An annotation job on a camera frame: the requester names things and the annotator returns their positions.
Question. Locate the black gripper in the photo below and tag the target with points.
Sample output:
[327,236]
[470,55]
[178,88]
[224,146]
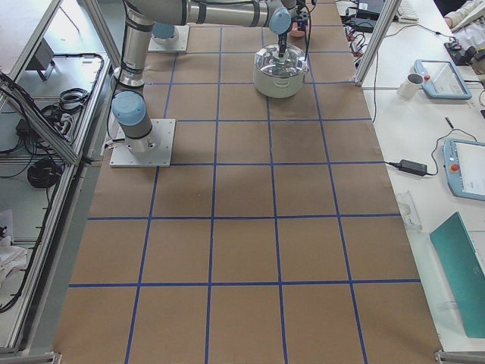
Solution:
[282,41]

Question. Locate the glass pot lid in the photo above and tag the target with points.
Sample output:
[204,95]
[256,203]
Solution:
[291,63]

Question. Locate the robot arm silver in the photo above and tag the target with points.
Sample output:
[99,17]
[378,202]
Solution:
[166,35]
[128,105]

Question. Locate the mint green pot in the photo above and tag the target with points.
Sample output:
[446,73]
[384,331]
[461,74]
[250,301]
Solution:
[278,88]

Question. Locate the pink bowl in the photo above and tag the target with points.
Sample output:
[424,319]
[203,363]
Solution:
[297,31]

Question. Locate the white mug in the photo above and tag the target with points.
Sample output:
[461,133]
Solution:
[410,86]

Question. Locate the blue teach pendant far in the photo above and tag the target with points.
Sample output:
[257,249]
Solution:
[442,80]

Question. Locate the blue teach pendant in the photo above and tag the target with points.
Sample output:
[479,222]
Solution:
[442,80]
[464,167]

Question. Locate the black power adapter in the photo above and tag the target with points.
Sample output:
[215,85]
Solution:
[410,167]

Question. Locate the blue teach pendant near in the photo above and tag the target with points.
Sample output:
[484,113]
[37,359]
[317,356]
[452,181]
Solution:
[464,167]

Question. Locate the clear plastic holder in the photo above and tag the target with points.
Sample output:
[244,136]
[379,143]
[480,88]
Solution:
[408,211]

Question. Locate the green board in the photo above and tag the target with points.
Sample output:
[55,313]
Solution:
[462,269]

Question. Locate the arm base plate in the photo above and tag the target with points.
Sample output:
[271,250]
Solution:
[178,47]
[151,151]

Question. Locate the aluminium frame post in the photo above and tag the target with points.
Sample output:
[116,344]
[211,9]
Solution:
[383,23]

